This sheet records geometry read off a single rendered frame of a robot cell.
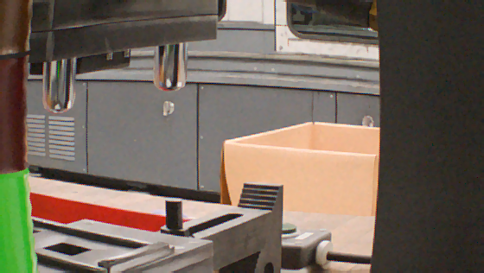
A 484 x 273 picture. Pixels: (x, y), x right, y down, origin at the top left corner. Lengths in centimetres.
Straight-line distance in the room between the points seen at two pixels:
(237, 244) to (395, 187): 35
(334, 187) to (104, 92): 343
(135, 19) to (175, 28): 5
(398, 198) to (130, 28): 20
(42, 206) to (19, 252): 64
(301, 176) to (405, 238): 248
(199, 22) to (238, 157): 238
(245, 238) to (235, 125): 493
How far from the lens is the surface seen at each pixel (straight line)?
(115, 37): 55
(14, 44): 29
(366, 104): 535
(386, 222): 44
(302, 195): 292
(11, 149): 29
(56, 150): 647
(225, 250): 75
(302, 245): 89
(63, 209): 92
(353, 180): 285
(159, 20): 59
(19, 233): 29
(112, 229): 69
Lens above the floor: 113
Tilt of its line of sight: 8 degrees down
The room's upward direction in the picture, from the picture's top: straight up
